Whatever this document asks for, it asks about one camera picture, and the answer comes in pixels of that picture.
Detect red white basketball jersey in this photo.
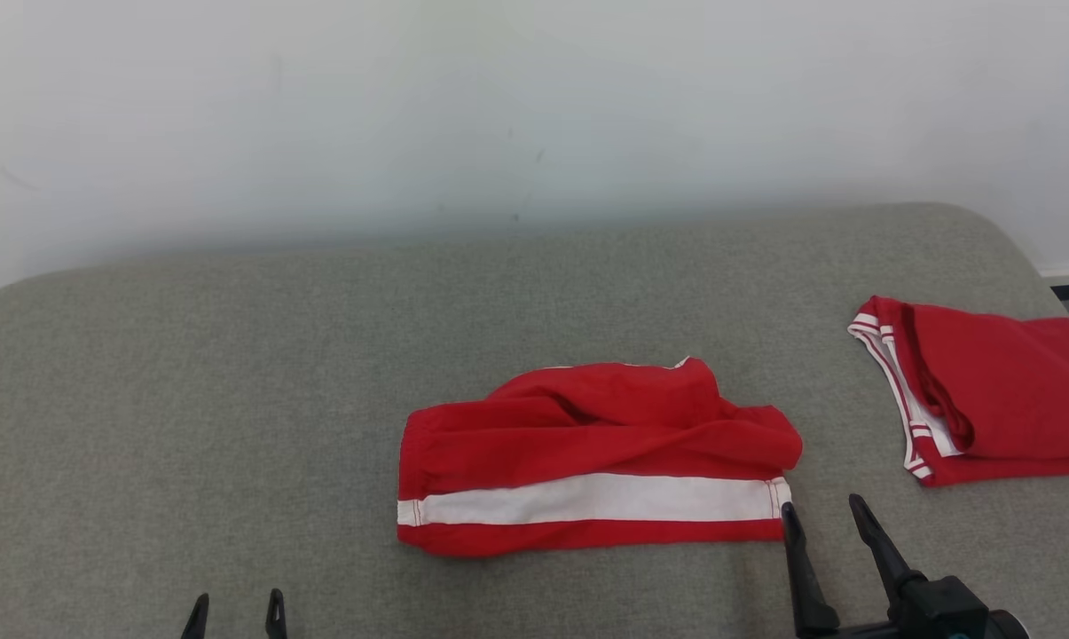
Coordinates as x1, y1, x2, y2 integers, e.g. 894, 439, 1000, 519
847, 295, 1069, 488

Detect red shorts with white stripe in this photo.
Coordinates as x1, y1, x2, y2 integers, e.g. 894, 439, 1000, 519
396, 356, 804, 559

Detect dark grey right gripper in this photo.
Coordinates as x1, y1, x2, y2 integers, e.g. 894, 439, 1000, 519
780, 493, 930, 639

